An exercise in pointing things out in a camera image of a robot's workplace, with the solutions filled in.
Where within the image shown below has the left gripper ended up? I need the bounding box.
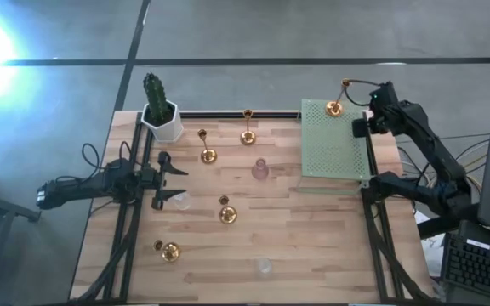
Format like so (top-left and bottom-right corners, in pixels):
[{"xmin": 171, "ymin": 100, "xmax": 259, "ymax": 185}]
[{"xmin": 140, "ymin": 150, "xmax": 190, "ymax": 213}]

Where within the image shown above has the clear ribbed glass candle holder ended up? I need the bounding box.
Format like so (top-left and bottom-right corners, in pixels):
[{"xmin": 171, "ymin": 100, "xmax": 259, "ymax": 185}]
[
  {"xmin": 171, "ymin": 190, "xmax": 192, "ymax": 212},
  {"xmin": 253, "ymin": 257, "xmax": 274, "ymax": 276}
]

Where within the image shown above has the brass candlestick holder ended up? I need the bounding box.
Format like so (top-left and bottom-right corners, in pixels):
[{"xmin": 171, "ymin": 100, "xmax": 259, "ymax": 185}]
[
  {"xmin": 239, "ymin": 108, "xmax": 258, "ymax": 146},
  {"xmin": 152, "ymin": 239, "xmax": 182, "ymax": 264},
  {"xmin": 197, "ymin": 128, "xmax": 219, "ymax": 166},
  {"xmin": 218, "ymin": 195, "xmax": 238, "ymax": 225},
  {"xmin": 324, "ymin": 77, "xmax": 352, "ymax": 118}
]

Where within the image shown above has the green perforated metal shelf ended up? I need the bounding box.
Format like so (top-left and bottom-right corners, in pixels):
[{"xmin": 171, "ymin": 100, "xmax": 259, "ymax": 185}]
[{"xmin": 298, "ymin": 98, "xmax": 373, "ymax": 196}]

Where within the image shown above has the pink ribbed glass candle holder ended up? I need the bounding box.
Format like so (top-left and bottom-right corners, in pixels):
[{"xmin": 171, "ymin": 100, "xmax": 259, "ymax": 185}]
[{"xmin": 251, "ymin": 157, "xmax": 271, "ymax": 181}]

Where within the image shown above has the white hexagonal plant pot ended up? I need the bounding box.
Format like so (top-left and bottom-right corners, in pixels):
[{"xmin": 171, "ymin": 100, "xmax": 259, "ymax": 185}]
[{"xmin": 140, "ymin": 99, "xmax": 185, "ymax": 144}]

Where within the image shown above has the black angled support bar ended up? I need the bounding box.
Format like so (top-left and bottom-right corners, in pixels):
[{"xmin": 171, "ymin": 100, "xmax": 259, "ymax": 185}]
[{"xmin": 417, "ymin": 202, "xmax": 482, "ymax": 240}]

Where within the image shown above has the white paper sheet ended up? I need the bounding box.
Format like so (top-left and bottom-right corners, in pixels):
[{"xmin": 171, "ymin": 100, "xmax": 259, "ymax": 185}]
[{"xmin": 413, "ymin": 210, "xmax": 446, "ymax": 281}]

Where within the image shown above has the black tripod stand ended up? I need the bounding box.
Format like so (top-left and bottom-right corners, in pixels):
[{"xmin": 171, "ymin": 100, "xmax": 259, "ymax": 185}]
[{"xmin": 0, "ymin": 169, "xmax": 43, "ymax": 306}]

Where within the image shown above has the black keyboard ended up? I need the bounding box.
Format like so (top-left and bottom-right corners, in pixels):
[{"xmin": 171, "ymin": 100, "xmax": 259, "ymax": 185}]
[{"xmin": 439, "ymin": 219, "xmax": 490, "ymax": 305}]

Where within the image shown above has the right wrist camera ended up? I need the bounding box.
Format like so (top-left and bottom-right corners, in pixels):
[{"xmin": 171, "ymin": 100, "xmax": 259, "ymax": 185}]
[{"xmin": 371, "ymin": 81, "xmax": 400, "ymax": 107}]

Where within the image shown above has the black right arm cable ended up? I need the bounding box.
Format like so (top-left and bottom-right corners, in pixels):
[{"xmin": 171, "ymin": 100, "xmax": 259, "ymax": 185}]
[{"xmin": 343, "ymin": 78, "xmax": 383, "ymax": 107}]

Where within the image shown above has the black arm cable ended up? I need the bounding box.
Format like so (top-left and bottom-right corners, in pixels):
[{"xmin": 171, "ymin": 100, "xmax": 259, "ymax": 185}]
[
  {"xmin": 55, "ymin": 140, "xmax": 144, "ymax": 184},
  {"xmin": 343, "ymin": 78, "xmax": 383, "ymax": 107}
]

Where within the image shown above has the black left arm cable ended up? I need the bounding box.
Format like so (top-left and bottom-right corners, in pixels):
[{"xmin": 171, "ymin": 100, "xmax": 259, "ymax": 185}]
[{"xmin": 55, "ymin": 140, "xmax": 144, "ymax": 184}]

